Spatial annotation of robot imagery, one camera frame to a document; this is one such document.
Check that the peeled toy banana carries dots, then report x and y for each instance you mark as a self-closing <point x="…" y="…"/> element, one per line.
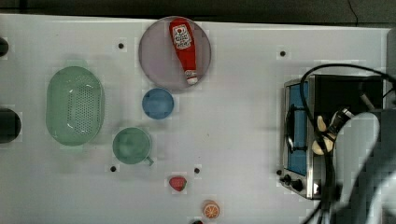
<point x="326" y="140"/>

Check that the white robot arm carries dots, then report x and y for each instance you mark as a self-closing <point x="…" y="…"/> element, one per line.
<point x="365" y="161"/>

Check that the black toaster oven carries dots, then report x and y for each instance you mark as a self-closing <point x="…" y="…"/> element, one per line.
<point x="336" y="99"/>

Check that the blue cup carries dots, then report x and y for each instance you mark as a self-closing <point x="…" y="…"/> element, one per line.
<point x="158" y="103"/>

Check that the grey round plate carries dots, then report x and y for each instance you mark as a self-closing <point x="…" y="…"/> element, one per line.
<point x="158" y="58"/>

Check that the red toy strawberry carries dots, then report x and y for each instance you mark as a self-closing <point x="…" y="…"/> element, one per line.
<point x="178" y="183"/>

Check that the green mug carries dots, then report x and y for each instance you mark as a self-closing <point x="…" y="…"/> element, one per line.
<point x="132" y="146"/>

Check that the red ketchup bottle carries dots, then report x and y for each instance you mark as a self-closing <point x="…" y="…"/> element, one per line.
<point x="184" y="46"/>

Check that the orange slice toy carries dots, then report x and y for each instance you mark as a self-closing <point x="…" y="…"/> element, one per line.
<point x="211" y="209"/>

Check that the green perforated colander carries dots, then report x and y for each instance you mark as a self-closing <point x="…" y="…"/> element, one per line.
<point x="75" y="104"/>

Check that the black round pan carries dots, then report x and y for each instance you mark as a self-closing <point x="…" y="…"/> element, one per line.
<point x="10" y="125"/>

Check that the dark round object top-left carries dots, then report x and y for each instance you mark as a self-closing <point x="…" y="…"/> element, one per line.
<point x="3" y="47"/>

